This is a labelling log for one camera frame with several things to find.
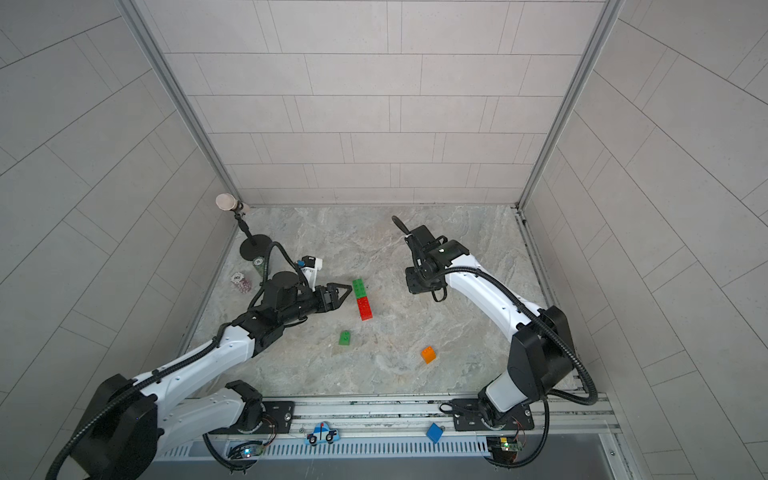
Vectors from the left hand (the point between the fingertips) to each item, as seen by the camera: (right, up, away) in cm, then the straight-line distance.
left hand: (350, 289), depth 80 cm
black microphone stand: (-38, +10, +23) cm, 45 cm away
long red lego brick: (+4, -5, +1) cm, 7 cm away
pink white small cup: (-34, -1, +10) cm, 35 cm away
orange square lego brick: (+21, -18, 0) cm, 28 cm away
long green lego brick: (+2, -1, +5) cm, 6 cm away
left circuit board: (-23, -35, -10) cm, 44 cm away
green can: (-31, +6, +14) cm, 34 cm away
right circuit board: (+38, -34, -12) cm, 52 cm away
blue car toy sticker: (-4, -31, -12) cm, 33 cm away
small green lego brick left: (-2, -14, +3) cm, 15 cm away
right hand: (+17, +1, +3) cm, 18 cm away
